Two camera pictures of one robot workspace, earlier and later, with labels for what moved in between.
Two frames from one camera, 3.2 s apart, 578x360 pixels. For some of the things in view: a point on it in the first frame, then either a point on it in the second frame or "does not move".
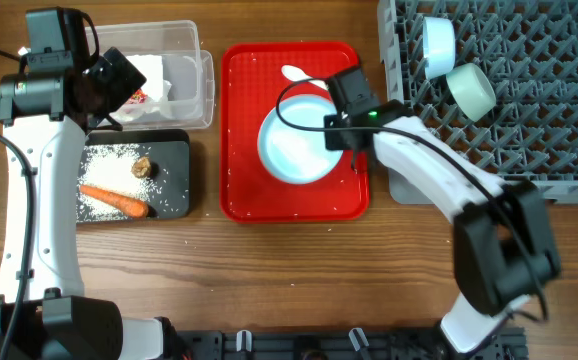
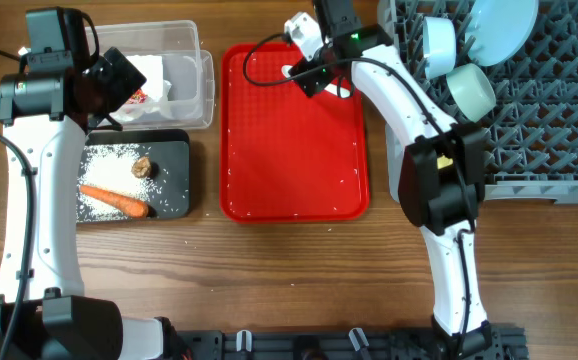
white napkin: (149, 67) does not move
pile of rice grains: (110, 167) does not move
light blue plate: (297, 156) -> (497, 29)
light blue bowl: (439, 45) does not move
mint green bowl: (472, 89) does not move
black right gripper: (333, 141) -> (308, 78)
